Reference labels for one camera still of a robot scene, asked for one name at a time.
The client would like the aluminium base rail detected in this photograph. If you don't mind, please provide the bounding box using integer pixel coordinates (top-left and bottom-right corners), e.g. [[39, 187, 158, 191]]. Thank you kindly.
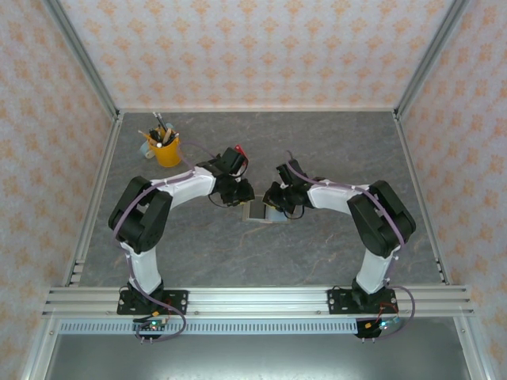
[[41, 287, 476, 318]]

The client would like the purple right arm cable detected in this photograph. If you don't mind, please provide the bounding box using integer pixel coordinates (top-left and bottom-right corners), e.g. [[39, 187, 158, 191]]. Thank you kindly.
[[284, 149, 417, 341]]

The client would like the aluminium frame post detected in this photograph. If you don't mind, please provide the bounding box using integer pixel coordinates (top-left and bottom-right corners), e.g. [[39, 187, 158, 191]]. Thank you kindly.
[[393, 0, 471, 122], [41, 0, 122, 122]]

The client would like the aluminium side rail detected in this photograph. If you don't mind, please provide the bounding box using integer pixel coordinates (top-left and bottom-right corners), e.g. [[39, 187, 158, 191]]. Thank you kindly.
[[61, 112, 124, 287], [391, 110, 453, 286]]

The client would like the slotted grey cable duct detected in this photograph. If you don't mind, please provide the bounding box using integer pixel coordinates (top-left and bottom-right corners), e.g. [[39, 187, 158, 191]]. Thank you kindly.
[[59, 319, 360, 336]]

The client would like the taupe card holder wallet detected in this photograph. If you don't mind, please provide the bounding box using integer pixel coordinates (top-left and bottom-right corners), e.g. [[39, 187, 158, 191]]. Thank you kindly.
[[242, 194, 293, 225]]

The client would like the aluminium back rail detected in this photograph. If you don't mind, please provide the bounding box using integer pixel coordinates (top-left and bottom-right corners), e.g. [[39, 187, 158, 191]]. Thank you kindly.
[[118, 105, 397, 114]]

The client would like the grey metal panel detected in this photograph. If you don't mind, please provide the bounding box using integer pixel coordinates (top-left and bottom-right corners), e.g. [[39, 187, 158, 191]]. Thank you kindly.
[[43, 334, 469, 380]]

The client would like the yellow pen cup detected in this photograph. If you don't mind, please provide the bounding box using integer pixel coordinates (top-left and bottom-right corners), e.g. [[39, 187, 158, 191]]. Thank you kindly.
[[147, 134, 185, 168]]

